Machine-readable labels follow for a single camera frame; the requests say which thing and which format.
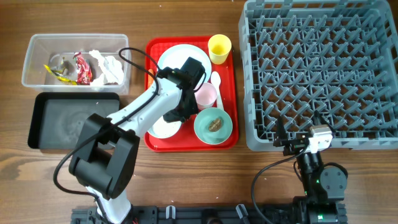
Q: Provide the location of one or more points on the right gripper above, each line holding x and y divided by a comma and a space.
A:
281, 140

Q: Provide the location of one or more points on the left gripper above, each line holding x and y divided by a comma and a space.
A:
193, 111

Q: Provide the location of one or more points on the light blue rice bowl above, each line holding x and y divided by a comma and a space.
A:
162, 129

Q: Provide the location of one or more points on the white tissue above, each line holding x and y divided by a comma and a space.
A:
111, 70

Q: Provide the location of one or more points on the red snack wrapper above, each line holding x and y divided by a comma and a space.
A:
84, 73

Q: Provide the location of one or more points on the yellow snack wrapper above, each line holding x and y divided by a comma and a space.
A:
62, 72

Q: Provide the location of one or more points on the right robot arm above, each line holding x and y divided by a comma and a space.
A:
324, 183

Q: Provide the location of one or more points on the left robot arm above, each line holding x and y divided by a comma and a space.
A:
104, 157

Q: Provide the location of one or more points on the grey dishwasher rack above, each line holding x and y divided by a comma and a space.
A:
338, 58

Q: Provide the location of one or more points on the red plastic tray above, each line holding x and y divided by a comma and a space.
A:
185, 139

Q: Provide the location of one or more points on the teal bowl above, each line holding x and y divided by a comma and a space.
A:
202, 121

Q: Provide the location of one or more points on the pink plastic cup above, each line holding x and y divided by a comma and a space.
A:
206, 96

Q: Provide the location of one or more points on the brown food scrap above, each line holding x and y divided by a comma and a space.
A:
215, 125

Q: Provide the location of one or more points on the white plastic spoon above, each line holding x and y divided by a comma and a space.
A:
215, 80

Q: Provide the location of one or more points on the orange carrot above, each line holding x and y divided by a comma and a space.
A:
150, 78

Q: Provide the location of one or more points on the light blue plate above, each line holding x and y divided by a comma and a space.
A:
176, 56

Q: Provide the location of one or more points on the yellow plastic cup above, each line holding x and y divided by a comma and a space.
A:
219, 46

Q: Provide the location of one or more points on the black plastic bin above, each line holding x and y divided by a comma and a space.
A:
58, 117

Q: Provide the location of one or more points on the clear plastic bin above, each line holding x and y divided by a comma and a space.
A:
50, 50

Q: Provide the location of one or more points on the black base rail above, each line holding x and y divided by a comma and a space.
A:
284, 213

